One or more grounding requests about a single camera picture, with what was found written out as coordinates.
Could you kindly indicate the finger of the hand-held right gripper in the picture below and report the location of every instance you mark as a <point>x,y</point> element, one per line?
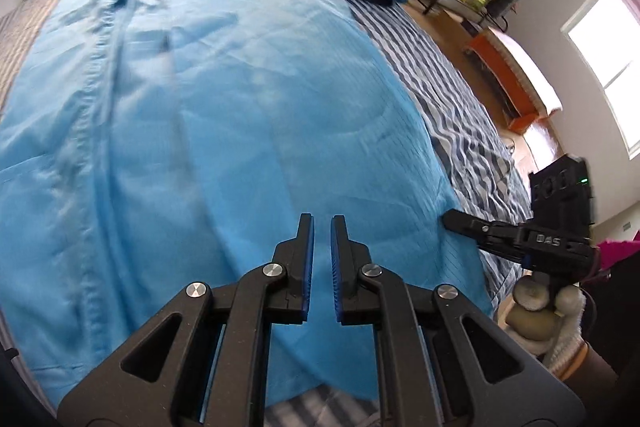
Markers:
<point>465,224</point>

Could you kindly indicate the striped bed mattress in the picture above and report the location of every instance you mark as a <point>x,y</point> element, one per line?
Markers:
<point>450,107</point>

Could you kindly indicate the orange bench with white cover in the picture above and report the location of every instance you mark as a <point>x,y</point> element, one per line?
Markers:
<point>500,72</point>

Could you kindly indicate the person's right forearm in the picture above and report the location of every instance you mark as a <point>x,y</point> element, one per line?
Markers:
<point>595,369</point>

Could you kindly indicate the light blue zip coat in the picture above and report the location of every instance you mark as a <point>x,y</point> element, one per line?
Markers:
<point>225,107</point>

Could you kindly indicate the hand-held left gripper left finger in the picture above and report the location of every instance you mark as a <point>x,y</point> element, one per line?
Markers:
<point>309,257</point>

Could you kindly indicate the window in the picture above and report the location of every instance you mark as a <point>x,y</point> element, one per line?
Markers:
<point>605,42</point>

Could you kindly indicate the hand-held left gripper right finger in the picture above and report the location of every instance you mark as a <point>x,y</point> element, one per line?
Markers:
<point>336,267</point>

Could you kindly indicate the person's pink clothing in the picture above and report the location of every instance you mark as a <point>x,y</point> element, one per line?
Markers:
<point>620,252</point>

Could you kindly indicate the person's right hand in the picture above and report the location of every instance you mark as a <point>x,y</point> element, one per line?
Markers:
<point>537,322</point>

